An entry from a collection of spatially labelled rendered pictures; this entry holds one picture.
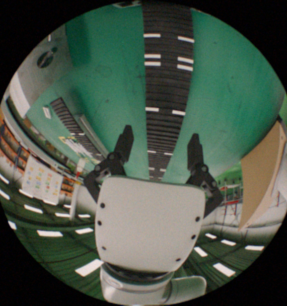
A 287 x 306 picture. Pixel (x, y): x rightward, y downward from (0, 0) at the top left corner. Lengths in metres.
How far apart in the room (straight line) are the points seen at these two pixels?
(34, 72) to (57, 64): 0.04
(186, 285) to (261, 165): 0.30
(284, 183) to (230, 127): 0.28
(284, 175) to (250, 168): 0.17
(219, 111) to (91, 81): 0.21
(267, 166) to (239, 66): 0.23
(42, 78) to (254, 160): 0.45
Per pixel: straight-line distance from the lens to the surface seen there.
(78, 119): 0.24
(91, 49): 0.17
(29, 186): 3.10
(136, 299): 0.16
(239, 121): 0.22
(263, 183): 0.31
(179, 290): 0.17
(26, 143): 1.62
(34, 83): 0.15
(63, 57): 0.18
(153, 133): 0.16
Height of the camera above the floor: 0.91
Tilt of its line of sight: 27 degrees down
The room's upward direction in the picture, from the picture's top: 169 degrees counter-clockwise
